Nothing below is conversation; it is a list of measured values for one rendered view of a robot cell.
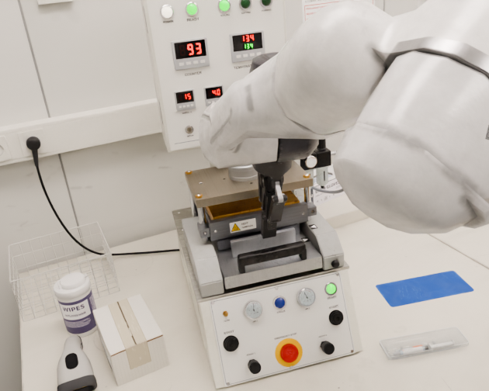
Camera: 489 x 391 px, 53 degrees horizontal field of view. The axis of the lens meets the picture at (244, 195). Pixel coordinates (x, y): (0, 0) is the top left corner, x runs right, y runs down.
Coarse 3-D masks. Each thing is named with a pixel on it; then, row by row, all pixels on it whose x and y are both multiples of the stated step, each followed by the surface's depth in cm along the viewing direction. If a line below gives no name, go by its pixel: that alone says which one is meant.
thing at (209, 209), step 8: (288, 192) 118; (240, 200) 116; (248, 200) 116; (256, 200) 116; (288, 200) 114; (296, 200) 114; (208, 208) 115; (216, 208) 114; (224, 208) 113; (232, 208) 113; (240, 208) 113; (248, 208) 112; (256, 208) 112; (208, 216) 118; (216, 216) 110; (224, 216) 110
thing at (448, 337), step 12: (408, 336) 111; (420, 336) 111; (432, 336) 110; (444, 336) 110; (456, 336) 110; (384, 348) 108; (396, 348) 108; (408, 348) 107; (420, 348) 107; (432, 348) 107
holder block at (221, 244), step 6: (276, 228) 116; (282, 228) 116; (288, 228) 116; (246, 234) 114; (252, 234) 114; (216, 240) 114; (222, 240) 113; (228, 240) 113; (222, 246) 114; (228, 246) 114
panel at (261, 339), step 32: (288, 288) 108; (320, 288) 109; (224, 320) 105; (256, 320) 106; (288, 320) 107; (320, 320) 109; (224, 352) 105; (256, 352) 106; (320, 352) 108; (352, 352) 110; (224, 384) 104
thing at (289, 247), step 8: (272, 248) 105; (280, 248) 105; (288, 248) 105; (296, 248) 105; (304, 248) 106; (240, 256) 103; (248, 256) 103; (256, 256) 103; (264, 256) 104; (272, 256) 104; (280, 256) 105; (288, 256) 106; (304, 256) 106; (240, 264) 103; (248, 264) 104; (240, 272) 104
